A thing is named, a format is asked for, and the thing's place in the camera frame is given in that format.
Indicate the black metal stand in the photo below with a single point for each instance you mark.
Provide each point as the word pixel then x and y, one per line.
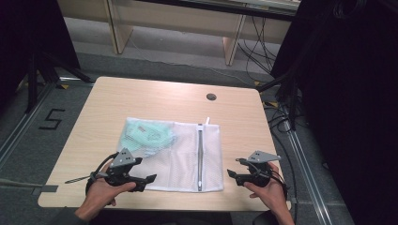
pixel 33 84
pixel 293 100

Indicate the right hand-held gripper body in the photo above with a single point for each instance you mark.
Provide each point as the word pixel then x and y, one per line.
pixel 261 156

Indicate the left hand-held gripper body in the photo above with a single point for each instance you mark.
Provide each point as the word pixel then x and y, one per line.
pixel 122 159

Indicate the aluminium floor rail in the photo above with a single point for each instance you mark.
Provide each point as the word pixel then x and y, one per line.
pixel 308 178
pixel 18 131

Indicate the white mesh laundry bag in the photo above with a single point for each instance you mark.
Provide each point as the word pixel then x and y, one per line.
pixel 184 156

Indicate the round grey table grommet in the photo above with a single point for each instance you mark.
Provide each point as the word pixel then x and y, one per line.
pixel 211 96

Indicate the grey tape strip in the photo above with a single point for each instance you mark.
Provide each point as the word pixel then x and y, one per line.
pixel 46 188

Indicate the person's right hand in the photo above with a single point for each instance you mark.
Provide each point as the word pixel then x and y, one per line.
pixel 272 195

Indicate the light wooden desk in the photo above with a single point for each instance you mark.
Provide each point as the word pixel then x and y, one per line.
pixel 175 22

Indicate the black curtain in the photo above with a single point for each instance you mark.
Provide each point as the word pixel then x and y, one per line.
pixel 350 93
pixel 28 34

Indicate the pale green folded cloth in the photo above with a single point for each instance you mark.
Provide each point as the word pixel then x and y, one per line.
pixel 147 136

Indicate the person's left hand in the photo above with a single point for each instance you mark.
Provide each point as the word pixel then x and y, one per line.
pixel 100 193

